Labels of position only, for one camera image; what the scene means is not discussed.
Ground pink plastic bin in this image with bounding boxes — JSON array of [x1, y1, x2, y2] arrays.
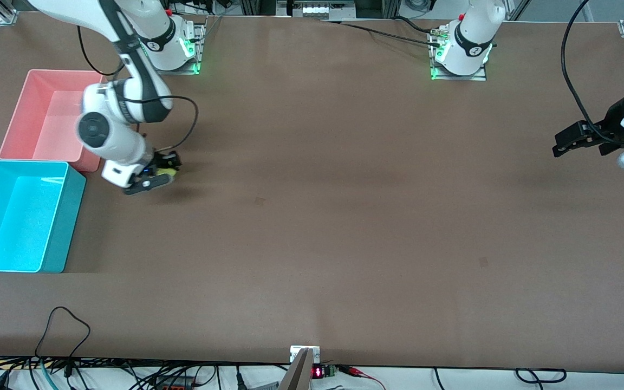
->
[[0, 69, 109, 173]]

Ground blue plastic bin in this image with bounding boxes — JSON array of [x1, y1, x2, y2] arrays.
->
[[0, 160, 87, 273]]

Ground grey power strip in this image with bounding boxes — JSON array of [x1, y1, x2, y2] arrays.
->
[[277, 0, 357, 18]]

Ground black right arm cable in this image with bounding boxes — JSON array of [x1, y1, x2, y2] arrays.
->
[[76, 22, 200, 153]]

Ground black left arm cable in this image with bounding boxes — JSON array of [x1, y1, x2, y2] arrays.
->
[[560, 0, 616, 144]]

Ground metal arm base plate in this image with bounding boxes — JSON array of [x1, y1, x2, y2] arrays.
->
[[429, 27, 488, 82], [144, 22, 205, 75]]

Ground thin black looped cable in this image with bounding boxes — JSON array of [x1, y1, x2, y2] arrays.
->
[[35, 307, 92, 377]]

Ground black cable to arm base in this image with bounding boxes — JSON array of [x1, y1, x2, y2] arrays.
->
[[320, 16, 443, 48]]

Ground black coiled cable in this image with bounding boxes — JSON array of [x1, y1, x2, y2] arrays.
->
[[515, 367, 567, 384]]

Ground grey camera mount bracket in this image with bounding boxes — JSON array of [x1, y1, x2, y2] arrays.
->
[[289, 346, 321, 390]]

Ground red clip lead wire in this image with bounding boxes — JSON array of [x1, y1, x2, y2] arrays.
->
[[339, 366, 386, 390]]

